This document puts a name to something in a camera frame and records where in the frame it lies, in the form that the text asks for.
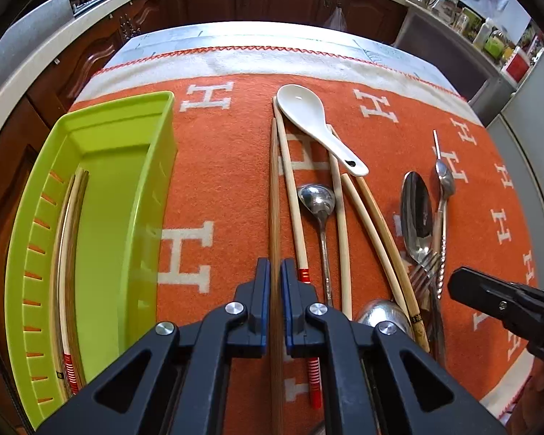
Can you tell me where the large metal tablespoon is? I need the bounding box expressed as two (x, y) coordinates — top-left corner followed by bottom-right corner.
(401, 171), (436, 270)

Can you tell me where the white ceramic soup spoon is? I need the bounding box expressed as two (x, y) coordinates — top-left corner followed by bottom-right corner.
(276, 84), (369, 177)

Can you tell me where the brown wooden chopstick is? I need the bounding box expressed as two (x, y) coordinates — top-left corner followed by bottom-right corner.
(269, 119), (284, 434)

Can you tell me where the bamboo chopstick red-striped end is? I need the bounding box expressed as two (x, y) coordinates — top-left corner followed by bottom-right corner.
(58, 167), (89, 395)

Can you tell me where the white kitchen countertop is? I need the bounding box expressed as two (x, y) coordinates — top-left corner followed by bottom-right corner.
(0, 0), (504, 164)

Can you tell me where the right human hand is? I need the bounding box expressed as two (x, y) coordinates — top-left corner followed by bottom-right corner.
(506, 359), (544, 435)

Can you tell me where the red striped chopstick on blanket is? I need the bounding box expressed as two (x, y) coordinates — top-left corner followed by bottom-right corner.
(272, 96), (322, 410)

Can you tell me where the metal fork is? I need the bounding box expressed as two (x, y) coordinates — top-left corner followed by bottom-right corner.
(410, 250), (446, 368)

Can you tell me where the metal spoon bowl near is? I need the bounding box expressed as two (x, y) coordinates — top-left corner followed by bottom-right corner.
(356, 299), (415, 339)

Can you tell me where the pale bamboo chopstick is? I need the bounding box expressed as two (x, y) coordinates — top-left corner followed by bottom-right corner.
(341, 173), (410, 320)
(329, 153), (353, 320)

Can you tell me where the bamboo chopstick dark band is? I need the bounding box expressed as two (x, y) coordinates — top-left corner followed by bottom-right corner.
(356, 177), (430, 352)

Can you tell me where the small round metal spoon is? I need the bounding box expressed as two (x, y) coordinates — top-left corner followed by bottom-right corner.
(297, 184), (336, 306)

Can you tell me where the orange H-pattern blanket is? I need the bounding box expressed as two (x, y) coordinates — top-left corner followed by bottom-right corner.
(70, 45), (537, 418)

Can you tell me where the bamboo chopstick in tray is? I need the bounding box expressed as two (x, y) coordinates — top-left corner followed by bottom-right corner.
(50, 174), (75, 403)

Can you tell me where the steel appliance cabinet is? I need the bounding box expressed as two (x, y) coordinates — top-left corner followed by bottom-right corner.
(394, 6), (514, 126)

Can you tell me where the green plastic utensil tray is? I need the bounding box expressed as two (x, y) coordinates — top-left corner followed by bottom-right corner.
(4, 91), (177, 426)

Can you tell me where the white plastic bag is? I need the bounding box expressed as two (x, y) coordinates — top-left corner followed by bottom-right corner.
(323, 6), (347, 33)

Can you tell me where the stainless steel splash panel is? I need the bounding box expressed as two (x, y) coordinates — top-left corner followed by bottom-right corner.
(0, 0), (73, 88)

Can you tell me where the twisted-handle metal spoon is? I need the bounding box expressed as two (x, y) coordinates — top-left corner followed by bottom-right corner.
(433, 130), (456, 299)

